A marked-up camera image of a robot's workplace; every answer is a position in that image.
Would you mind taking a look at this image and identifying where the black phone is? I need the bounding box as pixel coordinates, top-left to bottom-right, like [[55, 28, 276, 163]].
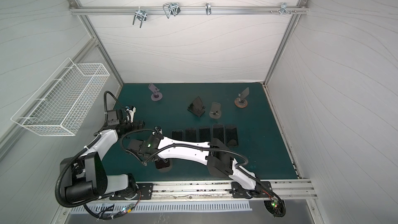
[[155, 159, 171, 170], [212, 124, 225, 144], [225, 124, 238, 147], [171, 130, 184, 141]]

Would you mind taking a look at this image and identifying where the black phone stand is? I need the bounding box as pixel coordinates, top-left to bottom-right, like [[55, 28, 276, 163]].
[[185, 128, 198, 143]]

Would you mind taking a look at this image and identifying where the phone with pink case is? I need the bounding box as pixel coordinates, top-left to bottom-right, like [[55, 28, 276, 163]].
[[199, 127, 212, 142]]

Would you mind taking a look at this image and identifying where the black folding stand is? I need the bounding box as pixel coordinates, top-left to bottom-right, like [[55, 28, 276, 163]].
[[187, 96, 205, 117]]

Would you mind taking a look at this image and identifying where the wood ring phone stand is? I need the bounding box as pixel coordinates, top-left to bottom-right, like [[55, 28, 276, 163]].
[[234, 87, 250, 108]]

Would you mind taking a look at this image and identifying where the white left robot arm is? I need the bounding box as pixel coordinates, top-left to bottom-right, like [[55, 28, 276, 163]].
[[55, 106, 145, 208]]

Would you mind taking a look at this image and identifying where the grey stand front-left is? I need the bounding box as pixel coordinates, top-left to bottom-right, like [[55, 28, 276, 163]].
[[158, 159, 173, 173]]

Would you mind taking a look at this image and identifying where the grey round-base phone stand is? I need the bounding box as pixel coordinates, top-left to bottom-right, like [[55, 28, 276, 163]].
[[209, 102, 222, 119]]

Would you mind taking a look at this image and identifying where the metal U-bolt clamp left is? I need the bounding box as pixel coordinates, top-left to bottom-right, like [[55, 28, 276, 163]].
[[132, 9, 147, 28]]

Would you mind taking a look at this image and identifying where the metal u-bolt clamp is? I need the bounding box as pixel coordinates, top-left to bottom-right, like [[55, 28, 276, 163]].
[[162, 2, 181, 19], [132, 9, 147, 28]]

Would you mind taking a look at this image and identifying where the metal U-bolt clamp middle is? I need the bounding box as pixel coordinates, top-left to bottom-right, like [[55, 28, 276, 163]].
[[162, 2, 181, 19]]

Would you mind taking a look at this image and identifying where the metal clamp small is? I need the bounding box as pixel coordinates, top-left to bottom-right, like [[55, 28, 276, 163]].
[[205, 3, 211, 16]]

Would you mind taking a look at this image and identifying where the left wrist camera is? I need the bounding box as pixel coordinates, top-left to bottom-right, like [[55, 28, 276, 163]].
[[125, 106, 136, 123]]

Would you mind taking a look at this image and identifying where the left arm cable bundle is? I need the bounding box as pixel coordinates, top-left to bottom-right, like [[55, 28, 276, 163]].
[[55, 91, 142, 221]]

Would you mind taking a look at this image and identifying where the white wire basket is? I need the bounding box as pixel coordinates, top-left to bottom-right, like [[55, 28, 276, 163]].
[[10, 58, 110, 136]]

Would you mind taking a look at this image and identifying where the white slotted cable duct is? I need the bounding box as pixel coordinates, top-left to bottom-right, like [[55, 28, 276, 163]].
[[70, 200, 252, 214]]

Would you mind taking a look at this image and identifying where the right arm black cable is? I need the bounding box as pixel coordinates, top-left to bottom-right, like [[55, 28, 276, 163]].
[[119, 127, 287, 218]]

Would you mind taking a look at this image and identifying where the aluminium crossbar rail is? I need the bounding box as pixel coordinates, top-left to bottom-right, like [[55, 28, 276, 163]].
[[69, 5, 309, 16]]

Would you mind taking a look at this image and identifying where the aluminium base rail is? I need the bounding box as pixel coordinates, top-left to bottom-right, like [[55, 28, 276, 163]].
[[144, 179, 318, 202]]

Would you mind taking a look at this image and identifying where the metal bracket with bolts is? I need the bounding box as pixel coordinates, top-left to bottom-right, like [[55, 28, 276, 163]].
[[269, 3, 297, 15]]

